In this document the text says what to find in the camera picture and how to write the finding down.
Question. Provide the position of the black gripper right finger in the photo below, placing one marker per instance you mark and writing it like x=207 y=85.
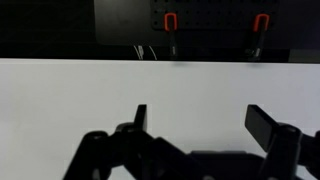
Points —
x=286 y=146

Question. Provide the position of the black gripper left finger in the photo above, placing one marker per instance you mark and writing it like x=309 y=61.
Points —
x=143 y=156

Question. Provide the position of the orange black clamp right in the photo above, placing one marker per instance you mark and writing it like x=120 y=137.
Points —
x=259 y=29

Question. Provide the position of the orange black clamp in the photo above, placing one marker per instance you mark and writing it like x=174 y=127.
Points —
x=170 y=26
x=259 y=29

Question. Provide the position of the orange black clamp left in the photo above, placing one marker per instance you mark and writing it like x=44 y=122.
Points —
x=170 y=26

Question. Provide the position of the black perforated board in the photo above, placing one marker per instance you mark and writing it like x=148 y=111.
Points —
x=211 y=14

